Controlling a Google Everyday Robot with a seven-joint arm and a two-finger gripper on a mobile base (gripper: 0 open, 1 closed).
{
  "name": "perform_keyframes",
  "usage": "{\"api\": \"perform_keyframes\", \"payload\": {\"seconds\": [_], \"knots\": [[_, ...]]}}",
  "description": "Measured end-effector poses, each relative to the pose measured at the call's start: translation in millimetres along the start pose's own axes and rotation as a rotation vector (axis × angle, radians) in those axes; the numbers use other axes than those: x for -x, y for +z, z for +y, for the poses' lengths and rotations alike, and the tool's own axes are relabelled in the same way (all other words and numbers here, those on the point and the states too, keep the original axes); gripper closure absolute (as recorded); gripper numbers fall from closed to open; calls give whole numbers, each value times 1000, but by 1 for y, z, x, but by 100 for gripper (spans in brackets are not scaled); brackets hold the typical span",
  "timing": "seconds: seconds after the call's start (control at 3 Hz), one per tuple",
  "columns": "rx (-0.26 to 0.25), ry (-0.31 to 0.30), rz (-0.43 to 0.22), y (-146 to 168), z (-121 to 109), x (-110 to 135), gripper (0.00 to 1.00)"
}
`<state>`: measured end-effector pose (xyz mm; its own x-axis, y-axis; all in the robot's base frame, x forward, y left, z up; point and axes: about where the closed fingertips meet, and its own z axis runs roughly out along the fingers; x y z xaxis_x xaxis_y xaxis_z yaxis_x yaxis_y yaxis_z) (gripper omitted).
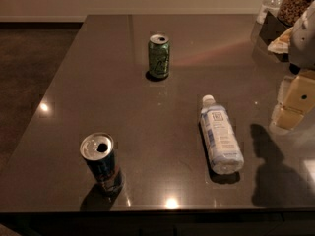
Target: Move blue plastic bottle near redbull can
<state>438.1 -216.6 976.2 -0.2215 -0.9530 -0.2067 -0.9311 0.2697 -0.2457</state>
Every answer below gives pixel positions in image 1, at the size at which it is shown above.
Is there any blue plastic water bottle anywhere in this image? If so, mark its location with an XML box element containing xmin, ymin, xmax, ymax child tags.
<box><xmin>200</xmin><ymin>95</ymin><xmax>244</xmax><ymax>175</ymax></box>

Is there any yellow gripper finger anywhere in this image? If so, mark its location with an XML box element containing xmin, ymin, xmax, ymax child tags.
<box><xmin>271</xmin><ymin>76</ymin><xmax>315</xmax><ymax>131</ymax></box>

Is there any green soda can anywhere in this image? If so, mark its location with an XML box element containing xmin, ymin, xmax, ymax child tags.
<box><xmin>148</xmin><ymin>33</ymin><xmax>170</xmax><ymax>79</ymax></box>

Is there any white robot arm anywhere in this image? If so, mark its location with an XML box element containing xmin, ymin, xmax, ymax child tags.
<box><xmin>268</xmin><ymin>2</ymin><xmax>315</xmax><ymax>134</ymax></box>

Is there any black snack tray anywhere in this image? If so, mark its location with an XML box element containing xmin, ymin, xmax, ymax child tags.
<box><xmin>259</xmin><ymin>12</ymin><xmax>288</xmax><ymax>62</ymax></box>

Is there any redbull can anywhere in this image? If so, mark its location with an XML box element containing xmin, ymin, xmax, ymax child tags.
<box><xmin>80</xmin><ymin>132</ymin><xmax>123</xmax><ymax>196</ymax></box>

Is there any jar of nuts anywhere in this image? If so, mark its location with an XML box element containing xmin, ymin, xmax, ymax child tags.
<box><xmin>277</xmin><ymin>0</ymin><xmax>314</xmax><ymax>27</ymax></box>

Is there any clear plastic bottle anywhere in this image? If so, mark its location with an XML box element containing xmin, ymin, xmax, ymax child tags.
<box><xmin>256</xmin><ymin>0</ymin><xmax>282</xmax><ymax>24</ymax></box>

